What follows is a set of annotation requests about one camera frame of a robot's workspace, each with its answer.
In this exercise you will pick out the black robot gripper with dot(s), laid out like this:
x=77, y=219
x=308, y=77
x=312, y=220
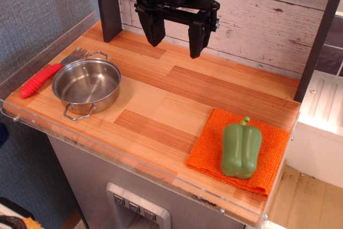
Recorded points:
x=199, y=33

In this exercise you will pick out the stainless steel pot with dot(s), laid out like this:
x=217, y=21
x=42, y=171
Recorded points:
x=87, y=86

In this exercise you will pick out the red handled metal fork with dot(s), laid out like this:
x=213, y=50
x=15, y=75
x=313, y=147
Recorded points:
x=34, y=83

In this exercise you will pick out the orange knitted cloth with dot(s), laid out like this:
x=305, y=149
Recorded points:
x=205, y=156

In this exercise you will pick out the green toy bell pepper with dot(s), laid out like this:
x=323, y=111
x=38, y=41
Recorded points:
x=241, y=145

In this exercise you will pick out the silver dispenser panel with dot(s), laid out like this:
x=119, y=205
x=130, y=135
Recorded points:
x=130, y=210

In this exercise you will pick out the grey toy fridge cabinet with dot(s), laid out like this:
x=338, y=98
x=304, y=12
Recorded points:
x=88, y=175

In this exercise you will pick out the white toy sink unit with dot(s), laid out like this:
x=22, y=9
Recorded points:
x=315, y=147

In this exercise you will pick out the clear acrylic edge guard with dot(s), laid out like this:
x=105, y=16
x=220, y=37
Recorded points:
x=143, y=164

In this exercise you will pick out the orange object bottom left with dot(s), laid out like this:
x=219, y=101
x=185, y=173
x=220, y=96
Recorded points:
x=20, y=223

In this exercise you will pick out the dark left shelf post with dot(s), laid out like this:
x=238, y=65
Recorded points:
x=110, y=18

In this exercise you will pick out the dark shelf post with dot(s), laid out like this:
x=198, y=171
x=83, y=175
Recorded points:
x=110, y=18
x=320, y=38

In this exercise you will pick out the dark right shelf post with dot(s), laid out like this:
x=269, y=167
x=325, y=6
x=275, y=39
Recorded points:
x=320, y=38

